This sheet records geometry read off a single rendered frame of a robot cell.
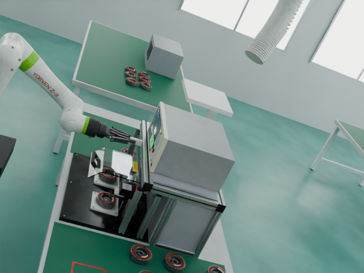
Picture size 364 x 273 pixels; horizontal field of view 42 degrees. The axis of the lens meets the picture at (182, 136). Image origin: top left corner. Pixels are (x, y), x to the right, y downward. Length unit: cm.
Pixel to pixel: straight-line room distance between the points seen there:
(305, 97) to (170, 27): 248
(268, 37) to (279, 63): 413
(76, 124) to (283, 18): 178
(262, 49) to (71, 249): 194
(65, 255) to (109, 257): 21
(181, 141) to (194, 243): 57
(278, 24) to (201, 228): 166
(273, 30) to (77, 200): 183
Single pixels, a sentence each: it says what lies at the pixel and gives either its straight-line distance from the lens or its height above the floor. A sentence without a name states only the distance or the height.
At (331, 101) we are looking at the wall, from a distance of 818.
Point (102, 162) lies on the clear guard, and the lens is 245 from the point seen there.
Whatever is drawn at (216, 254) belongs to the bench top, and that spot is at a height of 75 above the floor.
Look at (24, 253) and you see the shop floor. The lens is 338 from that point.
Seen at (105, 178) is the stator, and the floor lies 81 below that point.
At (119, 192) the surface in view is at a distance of 259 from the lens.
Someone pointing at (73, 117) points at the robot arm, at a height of 122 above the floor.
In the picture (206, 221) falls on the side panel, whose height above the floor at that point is 99.
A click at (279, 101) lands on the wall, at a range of 788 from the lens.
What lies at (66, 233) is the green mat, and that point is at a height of 75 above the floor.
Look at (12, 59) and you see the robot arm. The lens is 226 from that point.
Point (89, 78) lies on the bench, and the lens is 417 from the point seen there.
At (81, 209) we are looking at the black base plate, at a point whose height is 77.
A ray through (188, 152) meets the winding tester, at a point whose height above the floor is 128.
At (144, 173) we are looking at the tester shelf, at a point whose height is 112.
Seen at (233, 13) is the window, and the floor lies 122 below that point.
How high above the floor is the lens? 232
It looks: 24 degrees down
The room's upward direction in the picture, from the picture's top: 25 degrees clockwise
